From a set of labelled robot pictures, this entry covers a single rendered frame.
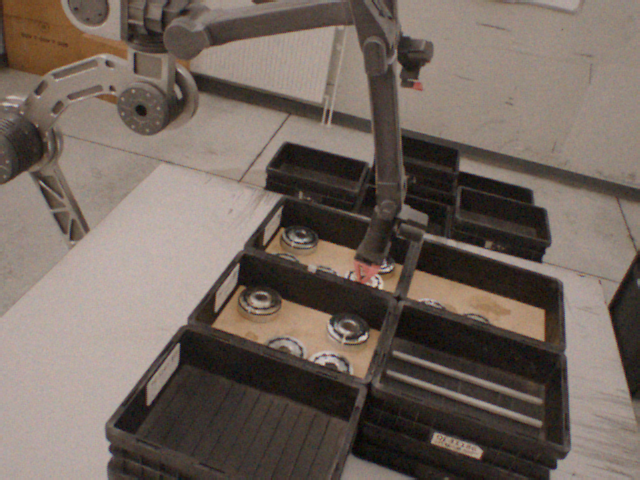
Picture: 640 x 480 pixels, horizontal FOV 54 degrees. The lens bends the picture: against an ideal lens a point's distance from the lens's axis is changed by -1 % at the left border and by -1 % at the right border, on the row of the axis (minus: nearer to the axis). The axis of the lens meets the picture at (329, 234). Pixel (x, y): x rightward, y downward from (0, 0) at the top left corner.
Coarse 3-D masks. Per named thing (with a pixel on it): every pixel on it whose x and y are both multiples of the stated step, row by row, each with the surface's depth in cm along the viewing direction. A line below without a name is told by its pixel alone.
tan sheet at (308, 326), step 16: (240, 288) 156; (288, 304) 154; (224, 320) 146; (240, 320) 147; (272, 320) 148; (288, 320) 150; (304, 320) 150; (320, 320) 152; (240, 336) 142; (256, 336) 143; (272, 336) 144; (304, 336) 146; (320, 336) 147; (336, 352) 143; (352, 352) 144; (368, 352) 145
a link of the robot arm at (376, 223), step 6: (378, 210) 146; (372, 216) 147; (372, 222) 147; (378, 222) 145; (384, 222) 145; (390, 222) 145; (372, 228) 147; (378, 228) 146; (384, 228) 146; (390, 228) 146; (396, 228) 147; (384, 234) 146
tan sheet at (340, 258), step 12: (276, 240) 176; (288, 252) 172; (324, 252) 175; (336, 252) 176; (348, 252) 177; (312, 264) 170; (324, 264) 171; (336, 264) 172; (348, 264) 173; (396, 264) 177; (396, 276) 172; (384, 288) 166
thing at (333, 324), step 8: (336, 320) 148; (360, 320) 149; (328, 328) 145; (336, 328) 145; (360, 328) 147; (368, 328) 147; (336, 336) 143; (344, 336) 144; (352, 336) 144; (360, 336) 145; (368, 336) 145
